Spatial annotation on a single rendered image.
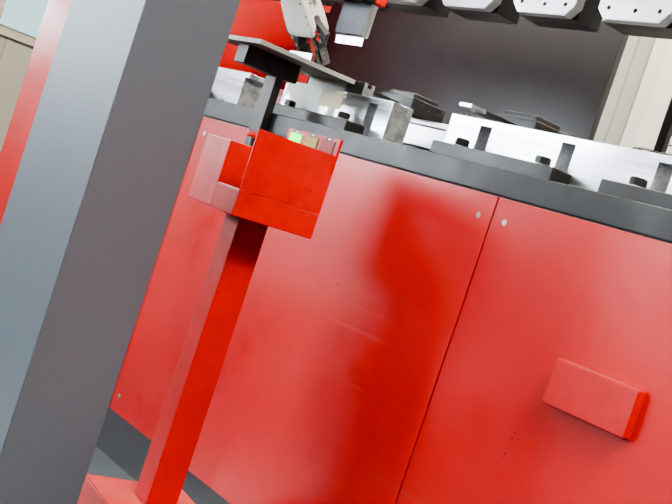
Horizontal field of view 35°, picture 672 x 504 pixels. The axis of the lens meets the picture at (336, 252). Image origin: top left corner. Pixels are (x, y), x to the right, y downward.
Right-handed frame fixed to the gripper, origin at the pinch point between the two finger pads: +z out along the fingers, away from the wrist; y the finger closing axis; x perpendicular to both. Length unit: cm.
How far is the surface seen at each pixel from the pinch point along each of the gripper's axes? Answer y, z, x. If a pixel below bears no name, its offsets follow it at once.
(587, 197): -89, 8, 15
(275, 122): -3.7, 8.3, 16.1
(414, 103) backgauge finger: -6.2, 18.7, -19.5
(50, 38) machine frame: 100, -3, 20
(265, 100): -0.4, 4.1, 15.1
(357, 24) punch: -1.9, -3.0, -12.1
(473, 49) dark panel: 14, 22, -58
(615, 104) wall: 100, 114, -207
